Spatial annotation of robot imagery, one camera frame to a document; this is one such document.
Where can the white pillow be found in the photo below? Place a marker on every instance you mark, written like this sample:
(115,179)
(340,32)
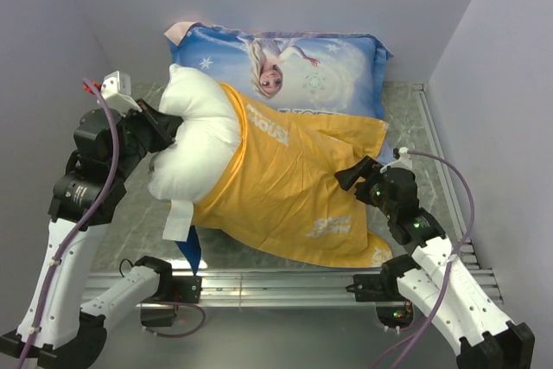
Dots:
(185,172)

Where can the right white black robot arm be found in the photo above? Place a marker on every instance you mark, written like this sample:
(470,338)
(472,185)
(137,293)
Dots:
(431,275)

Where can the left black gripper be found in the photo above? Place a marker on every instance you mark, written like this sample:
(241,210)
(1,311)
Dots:
(164,126)

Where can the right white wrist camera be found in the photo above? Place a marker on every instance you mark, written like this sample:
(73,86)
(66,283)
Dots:
(402,160)

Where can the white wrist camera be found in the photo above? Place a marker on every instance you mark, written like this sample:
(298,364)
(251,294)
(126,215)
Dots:
(115,89)
(402,160)

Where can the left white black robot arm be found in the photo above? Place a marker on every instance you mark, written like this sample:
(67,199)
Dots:
(59,330)

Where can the Elsa light blue pillow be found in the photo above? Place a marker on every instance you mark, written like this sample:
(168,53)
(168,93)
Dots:
(305,72)

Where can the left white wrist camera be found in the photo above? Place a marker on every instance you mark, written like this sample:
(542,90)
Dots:
(115,89)

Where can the Mickey blue yellow pillowcase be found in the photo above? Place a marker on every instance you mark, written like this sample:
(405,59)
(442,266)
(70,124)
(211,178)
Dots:
(278,194)

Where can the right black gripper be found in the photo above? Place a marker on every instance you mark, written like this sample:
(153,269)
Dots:
(348,176)

